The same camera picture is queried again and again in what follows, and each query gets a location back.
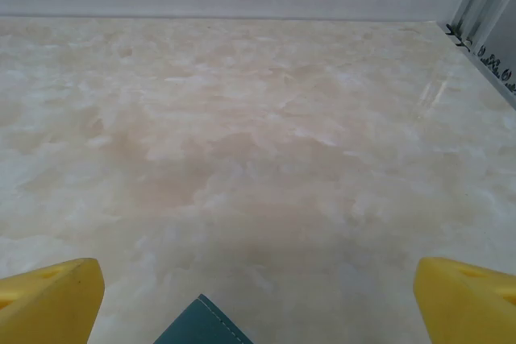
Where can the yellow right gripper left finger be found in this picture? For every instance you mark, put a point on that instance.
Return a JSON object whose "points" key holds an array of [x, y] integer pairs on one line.
{"points": [[48, 307]]}

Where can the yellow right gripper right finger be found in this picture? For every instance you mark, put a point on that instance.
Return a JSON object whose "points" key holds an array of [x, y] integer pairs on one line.
{"points": [[467, 307]]}

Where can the teal leather card holder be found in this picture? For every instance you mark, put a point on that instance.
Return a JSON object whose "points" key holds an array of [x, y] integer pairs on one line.
{"points": [[193, 328]]}

